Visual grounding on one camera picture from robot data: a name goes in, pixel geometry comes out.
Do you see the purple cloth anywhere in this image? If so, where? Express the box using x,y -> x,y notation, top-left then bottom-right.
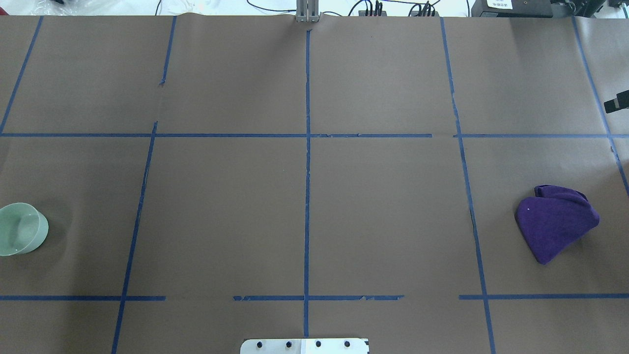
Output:
515,184 -> 600,265

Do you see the green ceramic bowl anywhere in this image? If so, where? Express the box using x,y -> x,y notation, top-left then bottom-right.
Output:
0,203 -> 49,256

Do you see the black power box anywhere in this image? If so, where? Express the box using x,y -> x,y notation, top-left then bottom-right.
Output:
470,0 -> 553,18

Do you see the aluminium frame post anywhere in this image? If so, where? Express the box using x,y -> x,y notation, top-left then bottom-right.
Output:
295,0 -> 321,23

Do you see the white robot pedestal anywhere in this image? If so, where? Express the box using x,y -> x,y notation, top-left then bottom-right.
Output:
240,338 -> 370,354

